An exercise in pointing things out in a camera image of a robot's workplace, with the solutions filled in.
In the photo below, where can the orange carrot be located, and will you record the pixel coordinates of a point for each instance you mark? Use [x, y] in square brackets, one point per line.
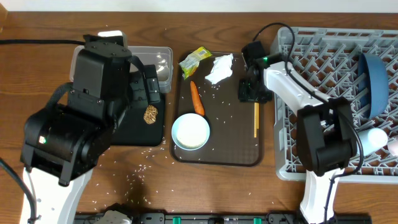
[198, 107]

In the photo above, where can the clear plastic bin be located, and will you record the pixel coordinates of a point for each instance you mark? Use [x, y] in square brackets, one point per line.
[158, 67]

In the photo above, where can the black waste tray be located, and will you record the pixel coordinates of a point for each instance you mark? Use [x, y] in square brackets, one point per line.
[134, 131]

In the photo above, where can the long wooden chopstick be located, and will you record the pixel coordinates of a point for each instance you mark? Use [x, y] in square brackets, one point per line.
[257, 114]

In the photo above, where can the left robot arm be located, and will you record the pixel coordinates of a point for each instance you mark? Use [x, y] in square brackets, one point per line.
[113, 100]

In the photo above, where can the grey dishwasher rack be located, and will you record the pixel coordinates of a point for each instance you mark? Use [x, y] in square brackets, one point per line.
[328, 59]

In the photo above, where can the green yellow snack wrapper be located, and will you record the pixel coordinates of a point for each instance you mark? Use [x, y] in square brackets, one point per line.
[190, 64]

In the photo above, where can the brown food scrap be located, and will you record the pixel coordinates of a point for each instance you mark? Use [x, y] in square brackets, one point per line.
[150, 114]

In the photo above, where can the pink white cup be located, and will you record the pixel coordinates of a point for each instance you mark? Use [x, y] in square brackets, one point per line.
[392, 147]

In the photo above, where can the brown serving tray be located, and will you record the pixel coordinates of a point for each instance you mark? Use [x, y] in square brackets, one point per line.
[232, 139]

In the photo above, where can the light blue rice bowl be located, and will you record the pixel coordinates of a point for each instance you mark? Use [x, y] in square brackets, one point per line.
[190, 131]

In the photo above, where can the dark blue plate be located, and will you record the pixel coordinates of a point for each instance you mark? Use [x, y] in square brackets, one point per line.
[376, 82]

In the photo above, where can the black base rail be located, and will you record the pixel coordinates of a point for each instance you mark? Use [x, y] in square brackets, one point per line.
[272, 218]

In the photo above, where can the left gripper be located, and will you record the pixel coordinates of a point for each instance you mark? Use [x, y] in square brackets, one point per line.
[152, 90]

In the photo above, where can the light blue cup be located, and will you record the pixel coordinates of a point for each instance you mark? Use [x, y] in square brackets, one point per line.
[372, 140]

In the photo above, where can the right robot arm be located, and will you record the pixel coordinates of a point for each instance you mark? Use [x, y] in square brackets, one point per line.
[326, 139]

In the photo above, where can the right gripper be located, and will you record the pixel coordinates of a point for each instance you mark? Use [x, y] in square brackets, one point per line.
[254, 94]

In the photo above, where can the white tissue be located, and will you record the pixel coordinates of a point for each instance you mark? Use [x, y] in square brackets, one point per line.
[221, 69]

